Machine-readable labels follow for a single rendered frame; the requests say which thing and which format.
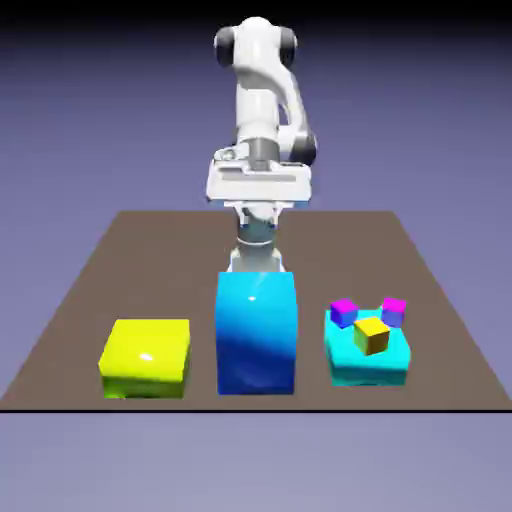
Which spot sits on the large blue box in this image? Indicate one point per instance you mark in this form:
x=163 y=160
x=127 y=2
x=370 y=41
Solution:
x=256 y=332

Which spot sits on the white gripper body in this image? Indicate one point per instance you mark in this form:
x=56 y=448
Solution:
x=258 y=187

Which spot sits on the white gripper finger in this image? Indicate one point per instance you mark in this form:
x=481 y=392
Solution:
x=243 y=215
x=274 y=215

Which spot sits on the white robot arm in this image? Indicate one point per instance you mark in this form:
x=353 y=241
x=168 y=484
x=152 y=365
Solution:
x=256 y=60

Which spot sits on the small yellow cube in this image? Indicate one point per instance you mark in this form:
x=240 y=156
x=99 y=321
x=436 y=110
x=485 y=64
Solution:
x=372 y=336

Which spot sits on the large cyan box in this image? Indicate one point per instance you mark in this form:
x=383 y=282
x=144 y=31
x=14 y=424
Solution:
x=348 y=366

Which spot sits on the large yellow box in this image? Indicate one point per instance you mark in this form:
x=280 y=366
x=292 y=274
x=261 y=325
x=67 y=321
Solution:
x=144 y=352

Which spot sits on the small magenta cube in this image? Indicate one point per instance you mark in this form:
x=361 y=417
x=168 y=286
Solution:
x=343 y=312
x=393 y=312

